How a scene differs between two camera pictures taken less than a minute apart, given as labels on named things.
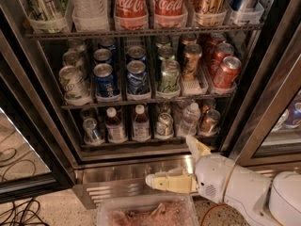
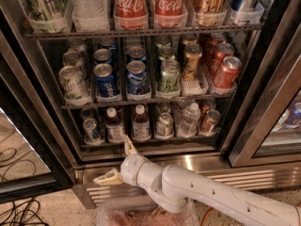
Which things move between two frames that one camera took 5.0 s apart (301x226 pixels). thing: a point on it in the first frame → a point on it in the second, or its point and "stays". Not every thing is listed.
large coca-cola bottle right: [170, 5] stays
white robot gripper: [213, 177] → [131, 169]
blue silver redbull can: [91, 134] stays
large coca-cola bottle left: [131, 9] stays
